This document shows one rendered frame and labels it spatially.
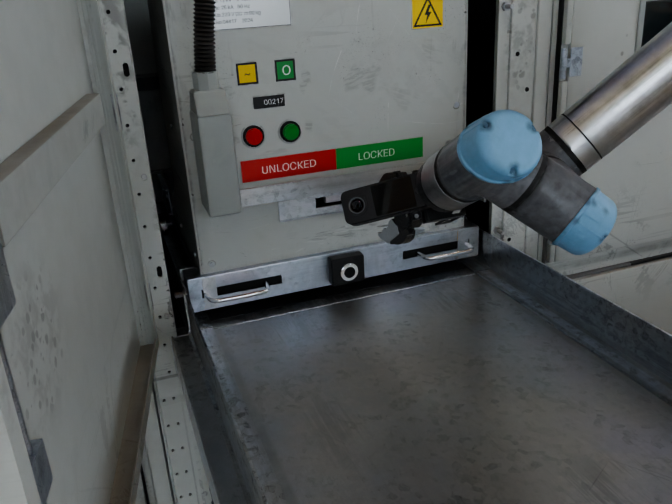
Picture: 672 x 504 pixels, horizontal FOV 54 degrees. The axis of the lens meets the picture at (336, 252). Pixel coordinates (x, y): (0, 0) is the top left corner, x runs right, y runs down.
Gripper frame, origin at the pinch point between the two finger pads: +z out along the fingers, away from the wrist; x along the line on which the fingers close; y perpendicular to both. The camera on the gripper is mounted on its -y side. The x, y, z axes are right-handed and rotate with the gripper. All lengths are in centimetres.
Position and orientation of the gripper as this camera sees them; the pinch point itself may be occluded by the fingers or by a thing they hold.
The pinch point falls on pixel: (377, 220)
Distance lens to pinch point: 100.2
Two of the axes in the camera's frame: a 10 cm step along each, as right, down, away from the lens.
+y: 9.4, -1.7, 3.0
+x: -2.2, -9.7, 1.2
